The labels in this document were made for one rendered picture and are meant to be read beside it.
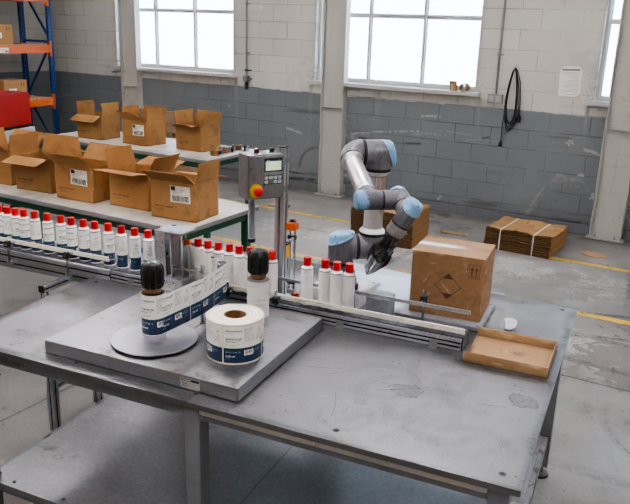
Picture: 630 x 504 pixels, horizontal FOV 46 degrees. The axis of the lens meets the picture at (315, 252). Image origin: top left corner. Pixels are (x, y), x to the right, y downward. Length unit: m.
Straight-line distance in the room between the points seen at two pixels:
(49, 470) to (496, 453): 1.86
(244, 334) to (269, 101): 7.06
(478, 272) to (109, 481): 1.70
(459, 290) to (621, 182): 4.99
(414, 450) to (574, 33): 6.19
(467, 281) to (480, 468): 1.06
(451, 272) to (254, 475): 1.15
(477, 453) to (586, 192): 5.99
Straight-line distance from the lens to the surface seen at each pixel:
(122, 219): 4.83
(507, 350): 2.91
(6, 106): 8.25
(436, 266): 3.06
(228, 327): 2.49
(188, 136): 7.31
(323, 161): 9.02
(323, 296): 3.01
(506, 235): 7.15
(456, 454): 2.23
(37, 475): 3.30
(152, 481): 3.17
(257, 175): 3.06
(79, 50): 11.53
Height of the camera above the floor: 1.99
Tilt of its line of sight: 17 degrees down
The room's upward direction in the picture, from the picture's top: 2 degrees clockwise
